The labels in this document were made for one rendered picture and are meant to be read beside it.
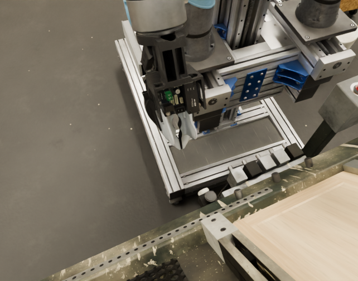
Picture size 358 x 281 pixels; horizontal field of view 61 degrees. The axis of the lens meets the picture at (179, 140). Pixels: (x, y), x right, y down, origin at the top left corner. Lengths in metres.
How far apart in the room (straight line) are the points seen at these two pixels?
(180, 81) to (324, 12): 0.90
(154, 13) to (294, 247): 0.60
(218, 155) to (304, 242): 1.07
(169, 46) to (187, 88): 0.07
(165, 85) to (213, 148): 1.41
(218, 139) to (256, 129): 0.25
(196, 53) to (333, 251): 0.68
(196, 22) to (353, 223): 0.68
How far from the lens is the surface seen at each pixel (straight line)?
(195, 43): 1.01
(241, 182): 1.13
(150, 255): 0.89
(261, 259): 0.68
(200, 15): 0.95
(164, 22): 0.40
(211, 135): 1.85
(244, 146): 1.84
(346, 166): 1.09
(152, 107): 0.49
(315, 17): 1.27
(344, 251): 0.77
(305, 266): 0.74
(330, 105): 1.32
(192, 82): 0.42
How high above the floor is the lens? 1.78
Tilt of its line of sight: 60 degrees down
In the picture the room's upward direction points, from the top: straight up
